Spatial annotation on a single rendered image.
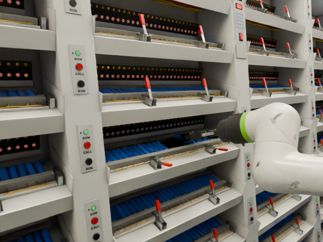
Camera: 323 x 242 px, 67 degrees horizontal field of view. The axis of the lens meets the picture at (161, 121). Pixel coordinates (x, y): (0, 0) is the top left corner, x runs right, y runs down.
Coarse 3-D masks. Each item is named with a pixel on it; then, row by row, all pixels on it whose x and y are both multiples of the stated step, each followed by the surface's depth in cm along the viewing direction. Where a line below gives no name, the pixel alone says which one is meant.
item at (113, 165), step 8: (192, 144) 94; (200, 144) 95; (216, 144) 101; (224, 144) 102; (160, 152) 84; (168, 152) 85; (176, 152) 88; (192, 152) 91; (120, 160) 75; (128, 160) 75; (136, 160) 77; (144, 160) 79; (160, 160) 81; (112, 168) 73; (128, 168) 74
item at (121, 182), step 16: (176, 128) 103; (192, 128) 110; (208, 128) 116; (240, 144) 102; (176, 160) 85; (192, 160) 86; (208, 160) 92; (224, 160) 99; (112, 176) 71; (128, 176) 72; (144, 176) 74; (160, 176) 78; (176, 176) 83; (112, 192) 68
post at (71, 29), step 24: (48, 0) 61; (72, 24) 61; (48, 72) 68; (96, 72) 64; (72, 96) 61; (96, 96) 64; (72, 120) 61; (96, 120) 64; (72, 144) 61; (96, 144) 64; (72, 168) 61; (96, 192) 64; (72, 216) 63
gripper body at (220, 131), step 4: (224, 120) 77; (220, 124) 77; (224, 124) 76; (220, 128) 76; (224, 128) 75; (208, 132) 82; (216, 132) 78; (220, 132) 76; (224, 132) 75; (212, 136) 79; (220, 136) 77; (224, 136) 76; (224, 140) 77; (228, 140) 76
